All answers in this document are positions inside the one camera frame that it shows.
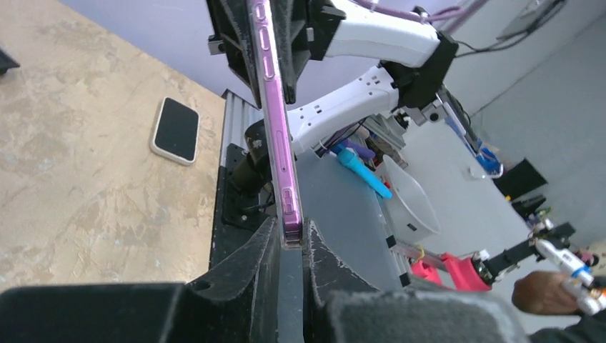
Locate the phone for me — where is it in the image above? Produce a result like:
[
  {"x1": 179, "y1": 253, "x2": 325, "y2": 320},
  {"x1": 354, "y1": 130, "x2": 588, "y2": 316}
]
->
[
  {"x1": 247, "y1": 1, "x2": 304, "y2": 248},
  {"x1": 149, "y1": 97, "x2": 201, "y2": 166}
]

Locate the cyan plastic tool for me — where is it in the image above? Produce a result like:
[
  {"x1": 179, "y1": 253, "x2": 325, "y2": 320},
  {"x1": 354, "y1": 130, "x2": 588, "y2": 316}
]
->
[{"x1": 333, "y1": 146, "x2": 392, "y2": 199}]

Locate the white handheld device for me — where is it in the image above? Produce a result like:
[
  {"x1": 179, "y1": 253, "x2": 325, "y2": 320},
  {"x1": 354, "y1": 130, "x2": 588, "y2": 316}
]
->
[{"x1": 534, "y1": 239, "x2": 605, "y2": 315}]

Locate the red plastic part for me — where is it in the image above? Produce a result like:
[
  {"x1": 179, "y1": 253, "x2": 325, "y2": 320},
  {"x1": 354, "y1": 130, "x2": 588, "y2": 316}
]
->
[{"x1": 411, "y1": 253, "x2": 492, "y2": 292}]

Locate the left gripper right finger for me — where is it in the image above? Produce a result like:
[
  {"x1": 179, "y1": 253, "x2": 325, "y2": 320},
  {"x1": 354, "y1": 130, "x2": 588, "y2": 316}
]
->
[{"x1": 302, "y1": 219, "x2": 529, "y2": 342}]

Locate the aluminium frame rail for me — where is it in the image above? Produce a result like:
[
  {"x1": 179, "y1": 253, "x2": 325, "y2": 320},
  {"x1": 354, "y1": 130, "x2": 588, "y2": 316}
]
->
[{"x1": 219, "y1": 89, "x2": 263, "y2": 166}]

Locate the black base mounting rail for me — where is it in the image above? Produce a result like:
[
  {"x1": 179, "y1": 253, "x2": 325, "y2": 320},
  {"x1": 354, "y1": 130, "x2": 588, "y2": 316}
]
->
[{"x1": 209, "y1": 143, "x2": 274, "y2": 268}]

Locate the black white chessboard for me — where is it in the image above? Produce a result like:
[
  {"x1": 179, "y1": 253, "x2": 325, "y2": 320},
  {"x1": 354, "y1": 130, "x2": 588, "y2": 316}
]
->
[{"x1": 0, "y1": 49, "x2": 20, "y2": 76}]

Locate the phone in white case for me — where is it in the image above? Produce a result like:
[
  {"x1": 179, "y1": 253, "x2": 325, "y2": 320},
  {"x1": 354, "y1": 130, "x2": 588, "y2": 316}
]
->
[{"x1": 149, "y1": 97, "x2": 201, "y2": 166}]

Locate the white plastic bowl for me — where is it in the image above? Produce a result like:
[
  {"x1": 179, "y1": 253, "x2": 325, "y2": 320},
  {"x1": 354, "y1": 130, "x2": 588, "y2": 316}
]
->
[{"x1": 376, "y1": 156, "x2": 442, "y2": 244}]

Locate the person's hand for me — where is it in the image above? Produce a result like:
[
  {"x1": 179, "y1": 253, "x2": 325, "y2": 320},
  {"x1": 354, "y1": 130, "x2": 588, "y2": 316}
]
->
[{"x1": 511, "y1": 271, "x2": 580, "y2": 316}]

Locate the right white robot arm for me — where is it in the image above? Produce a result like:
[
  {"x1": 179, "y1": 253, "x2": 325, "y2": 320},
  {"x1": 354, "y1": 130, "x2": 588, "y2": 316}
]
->
[{"x1": 207, "y1": 1, "x2": 459, "y2": 153}]

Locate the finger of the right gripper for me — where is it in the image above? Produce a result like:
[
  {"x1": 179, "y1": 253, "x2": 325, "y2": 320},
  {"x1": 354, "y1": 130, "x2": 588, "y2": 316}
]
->
[
  {"x1": 207, "y1": 0, "x2": 262, "y2": 108},
  {"x1": 270, "y1": 0, "x2": 311, "y2": 104}
]

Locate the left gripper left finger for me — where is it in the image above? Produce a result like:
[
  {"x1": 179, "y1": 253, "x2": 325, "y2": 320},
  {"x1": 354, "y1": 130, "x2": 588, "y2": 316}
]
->
[{"x1": 1, "y1": 218, "x2": 279, "y2": 342}]

